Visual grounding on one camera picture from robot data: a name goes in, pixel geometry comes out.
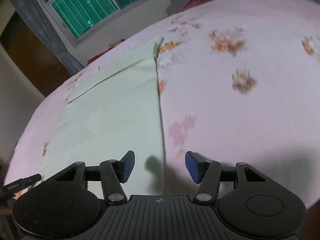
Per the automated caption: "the pale green small cloth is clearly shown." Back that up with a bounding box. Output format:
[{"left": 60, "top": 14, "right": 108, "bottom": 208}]
[{"left": 39, "top": 37, "right": 164, "bottom": 195}]

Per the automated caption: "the pink floral bed sheet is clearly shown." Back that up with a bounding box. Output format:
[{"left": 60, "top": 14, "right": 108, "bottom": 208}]
[{"left": 5, "top": 0, "right": 319, "bottom": 207}]

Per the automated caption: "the dark brown wooden door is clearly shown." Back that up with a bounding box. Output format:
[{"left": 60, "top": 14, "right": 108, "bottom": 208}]
[{"left": 1, "top": 12, "right": 71, "bottom": 96}]

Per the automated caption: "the red floral pillow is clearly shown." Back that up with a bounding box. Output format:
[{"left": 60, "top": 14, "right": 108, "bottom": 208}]
[{"left": 86, "top": 39, "right": 125, "bottom": 66}]

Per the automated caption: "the window with green shutters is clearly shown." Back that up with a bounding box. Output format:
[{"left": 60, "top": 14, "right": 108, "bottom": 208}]
[{"left": 40, "top": 0, "right": 170, "bottom": 48}]

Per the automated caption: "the grey left curtain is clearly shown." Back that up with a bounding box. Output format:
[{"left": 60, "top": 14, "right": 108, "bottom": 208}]
[{"left": 10, "top": 0, "right": 84, "bottom": 75}]

